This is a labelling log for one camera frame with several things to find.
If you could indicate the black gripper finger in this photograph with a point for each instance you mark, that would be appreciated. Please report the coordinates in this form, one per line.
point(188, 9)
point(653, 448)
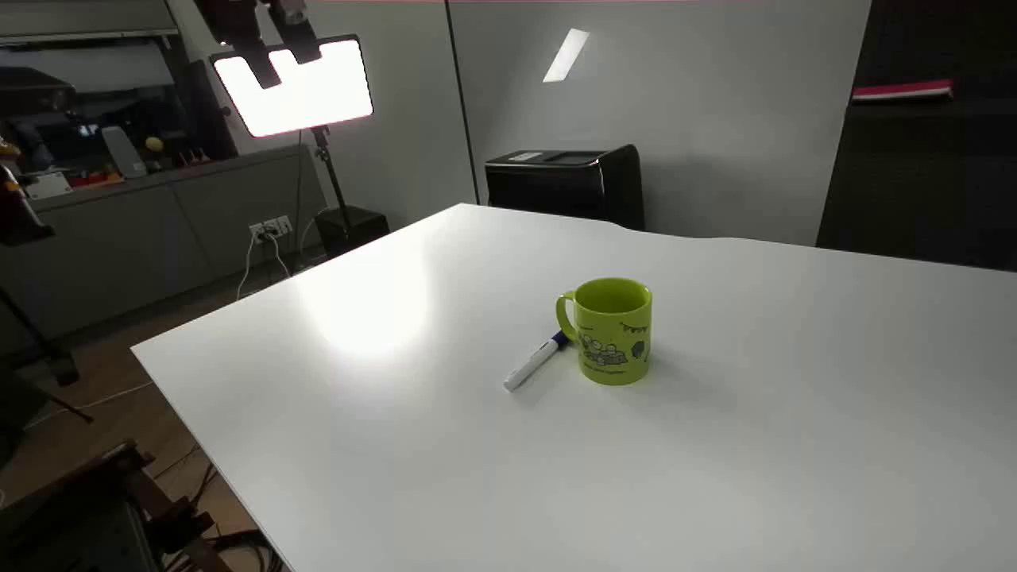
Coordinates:
point(243, 29)
point(292, 29)

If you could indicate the blue capped white marker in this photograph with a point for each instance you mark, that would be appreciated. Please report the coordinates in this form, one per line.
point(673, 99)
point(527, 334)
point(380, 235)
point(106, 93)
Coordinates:
point(530, 366)

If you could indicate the green mug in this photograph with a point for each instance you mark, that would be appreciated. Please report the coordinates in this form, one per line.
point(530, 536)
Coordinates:
point(615, 337)

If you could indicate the bright LED light panel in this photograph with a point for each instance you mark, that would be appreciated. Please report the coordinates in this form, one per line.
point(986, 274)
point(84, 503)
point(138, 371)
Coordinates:
point(307, 99)

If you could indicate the black light stand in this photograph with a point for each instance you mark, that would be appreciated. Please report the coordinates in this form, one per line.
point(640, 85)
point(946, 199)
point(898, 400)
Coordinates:
point(330, 175)

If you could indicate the grey overhead shelf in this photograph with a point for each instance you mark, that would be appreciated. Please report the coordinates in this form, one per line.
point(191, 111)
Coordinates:
point(84, 19)

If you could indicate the white bottle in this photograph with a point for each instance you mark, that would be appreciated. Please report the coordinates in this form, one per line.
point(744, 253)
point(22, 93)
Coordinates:
point(120, 151)

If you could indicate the white power strip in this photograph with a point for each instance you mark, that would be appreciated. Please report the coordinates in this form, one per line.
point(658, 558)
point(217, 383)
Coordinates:
point(270, 228)

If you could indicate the black stand base weight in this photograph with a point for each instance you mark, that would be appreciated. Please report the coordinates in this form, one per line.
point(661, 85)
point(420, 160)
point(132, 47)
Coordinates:
point(355, 228)

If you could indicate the grey counter cabinet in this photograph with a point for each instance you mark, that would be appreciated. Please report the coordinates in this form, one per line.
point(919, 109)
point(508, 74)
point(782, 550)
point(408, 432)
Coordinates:
point(138, 239)

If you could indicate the black tripod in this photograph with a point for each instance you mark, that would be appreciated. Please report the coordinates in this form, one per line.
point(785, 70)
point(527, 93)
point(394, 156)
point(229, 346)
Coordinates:
point(26, 228)

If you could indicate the black low cabinet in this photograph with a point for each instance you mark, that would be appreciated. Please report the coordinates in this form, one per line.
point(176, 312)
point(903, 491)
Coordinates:
point(560, 187)

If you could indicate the pink book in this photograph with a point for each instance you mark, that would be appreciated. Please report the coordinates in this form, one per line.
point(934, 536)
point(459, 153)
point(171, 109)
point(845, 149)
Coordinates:
point(901, 90)

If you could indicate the dark shelf unit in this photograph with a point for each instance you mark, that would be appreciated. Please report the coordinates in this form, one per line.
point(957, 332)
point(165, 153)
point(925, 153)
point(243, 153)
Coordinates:
point(922, 179)

